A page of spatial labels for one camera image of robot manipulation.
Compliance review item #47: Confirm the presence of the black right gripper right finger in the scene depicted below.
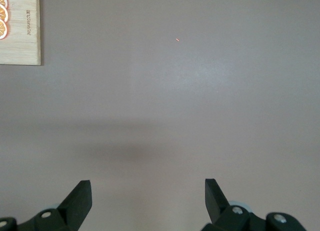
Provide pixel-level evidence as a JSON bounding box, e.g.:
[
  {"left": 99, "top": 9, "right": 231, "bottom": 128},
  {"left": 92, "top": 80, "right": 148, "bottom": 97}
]
[{"left": 201, "top": 178, "right": 311, "bottom": 231}]

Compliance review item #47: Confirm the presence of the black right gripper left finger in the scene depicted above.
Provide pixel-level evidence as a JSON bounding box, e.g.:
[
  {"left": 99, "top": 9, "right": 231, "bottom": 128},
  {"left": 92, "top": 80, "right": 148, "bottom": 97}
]
[{"left": 0, "top": 180, "right": 93, "bottom": 231}]

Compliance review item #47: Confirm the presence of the bamboo cutting board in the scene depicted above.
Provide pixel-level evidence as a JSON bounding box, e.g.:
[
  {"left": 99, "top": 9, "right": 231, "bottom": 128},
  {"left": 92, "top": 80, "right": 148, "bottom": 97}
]
[{"left": 0, "top": 0, "right": 42, "bottom": 66}]

